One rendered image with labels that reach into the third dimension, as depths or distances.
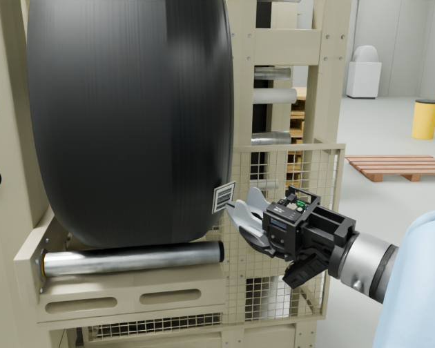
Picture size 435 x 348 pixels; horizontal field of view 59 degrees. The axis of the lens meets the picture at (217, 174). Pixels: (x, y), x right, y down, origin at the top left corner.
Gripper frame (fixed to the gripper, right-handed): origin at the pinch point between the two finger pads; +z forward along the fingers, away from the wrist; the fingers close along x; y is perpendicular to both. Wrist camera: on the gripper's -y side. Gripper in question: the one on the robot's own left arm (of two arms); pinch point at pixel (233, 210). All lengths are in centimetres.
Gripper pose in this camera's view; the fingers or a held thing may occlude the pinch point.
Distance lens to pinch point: 64.2
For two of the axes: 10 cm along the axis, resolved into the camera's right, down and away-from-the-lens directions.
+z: -7.7, -3.3, 5.5
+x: -6.3, 5.3, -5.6
